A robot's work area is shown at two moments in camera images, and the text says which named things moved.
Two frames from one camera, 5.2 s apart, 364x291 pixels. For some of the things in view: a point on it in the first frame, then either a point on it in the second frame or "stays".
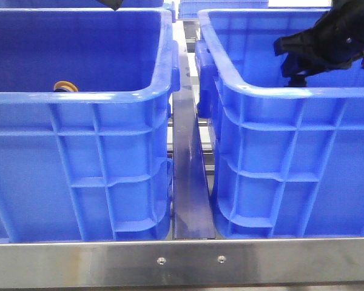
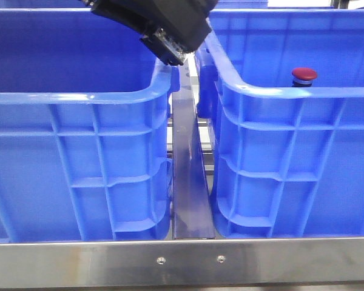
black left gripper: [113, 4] to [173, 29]
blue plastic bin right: [286, 161] stays
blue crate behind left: [69, 4] stays
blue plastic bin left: [93, 165] stays
